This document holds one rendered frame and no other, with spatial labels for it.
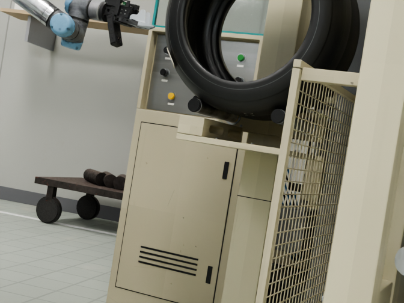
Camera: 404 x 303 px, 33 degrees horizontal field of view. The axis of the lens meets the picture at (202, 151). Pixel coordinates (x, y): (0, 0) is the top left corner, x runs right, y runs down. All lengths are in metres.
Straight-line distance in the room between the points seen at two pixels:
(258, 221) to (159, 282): 0.73
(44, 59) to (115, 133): 0.99
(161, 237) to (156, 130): 0.47
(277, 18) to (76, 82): 4.09
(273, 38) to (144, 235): 1.08
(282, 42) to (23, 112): 4.42
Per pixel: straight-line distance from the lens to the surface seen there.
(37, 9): 2.44
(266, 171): 2.48
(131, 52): 6.29
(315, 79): 1.56
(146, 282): 3.08
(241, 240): 2.51
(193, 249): 2.96
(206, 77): 2.14
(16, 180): 6.67
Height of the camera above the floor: 0.77
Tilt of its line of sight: level
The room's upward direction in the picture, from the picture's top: 9 degrees clockwise
